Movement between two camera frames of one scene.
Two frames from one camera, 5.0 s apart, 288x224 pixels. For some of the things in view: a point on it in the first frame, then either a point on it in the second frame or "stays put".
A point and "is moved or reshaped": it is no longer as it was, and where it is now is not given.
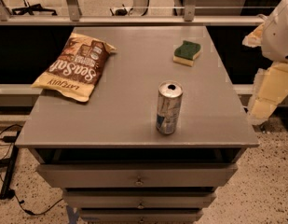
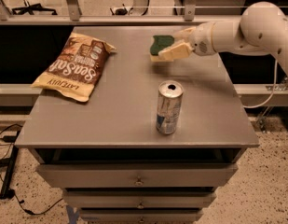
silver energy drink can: x=169 y=102 stays put
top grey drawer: x=140 y=175 stays put
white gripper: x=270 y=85 -> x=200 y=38
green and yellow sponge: x=185 y=53 is moved or reshaped
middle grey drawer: x=136 y=199 stays put
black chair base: x=30 y=8 stays put
